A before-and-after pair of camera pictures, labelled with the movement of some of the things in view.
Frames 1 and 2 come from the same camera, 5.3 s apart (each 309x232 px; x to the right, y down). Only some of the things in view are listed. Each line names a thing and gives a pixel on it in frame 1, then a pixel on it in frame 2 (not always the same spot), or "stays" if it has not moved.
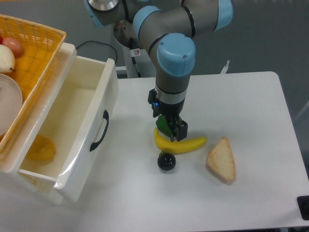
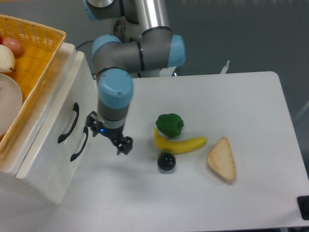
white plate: x=11 y=100 stays
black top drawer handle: x=106 y=116 -> x=76 y=108
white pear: x=7 y=59 stays
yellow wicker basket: x=40 y=44 stays
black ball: x=166 y=161 stays
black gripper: x=173 y=109 -> x=123 y=144
